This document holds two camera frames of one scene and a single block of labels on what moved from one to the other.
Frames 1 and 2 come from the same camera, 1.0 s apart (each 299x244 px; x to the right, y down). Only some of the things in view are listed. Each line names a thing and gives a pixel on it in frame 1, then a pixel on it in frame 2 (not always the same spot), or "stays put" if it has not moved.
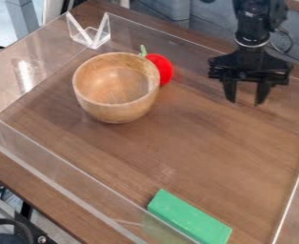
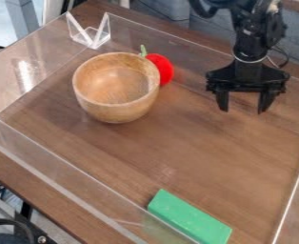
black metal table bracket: x=40 y=236 stays put
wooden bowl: x=118 y=85 stays put
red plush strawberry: x=162 y=65 stays put
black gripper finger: x=231 y=86 → x=223 y=99
